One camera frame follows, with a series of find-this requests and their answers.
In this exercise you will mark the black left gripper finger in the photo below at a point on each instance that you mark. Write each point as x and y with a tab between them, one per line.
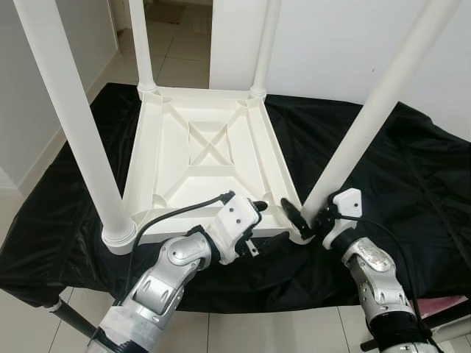
260	206

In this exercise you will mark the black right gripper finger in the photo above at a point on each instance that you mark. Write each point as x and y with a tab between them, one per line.
296	215

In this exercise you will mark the white plastic table leg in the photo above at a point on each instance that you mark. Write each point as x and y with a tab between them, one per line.
375	103
142	44
70	110
265	44

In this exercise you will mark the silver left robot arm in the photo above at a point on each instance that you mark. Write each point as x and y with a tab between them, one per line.
158	283

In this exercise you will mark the black shiny table cloth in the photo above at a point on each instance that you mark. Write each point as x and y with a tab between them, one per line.
419	243

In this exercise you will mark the pink cloth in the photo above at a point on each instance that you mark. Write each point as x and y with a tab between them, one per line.
445	301

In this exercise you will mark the black metal table leg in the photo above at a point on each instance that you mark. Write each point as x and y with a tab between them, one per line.
449	316
70	315

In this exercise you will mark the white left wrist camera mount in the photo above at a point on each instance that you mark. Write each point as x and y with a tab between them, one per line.
237	220

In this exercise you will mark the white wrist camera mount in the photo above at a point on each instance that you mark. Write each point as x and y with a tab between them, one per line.
237	220
346	202

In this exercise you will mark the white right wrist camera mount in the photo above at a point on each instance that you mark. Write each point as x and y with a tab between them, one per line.
346	202

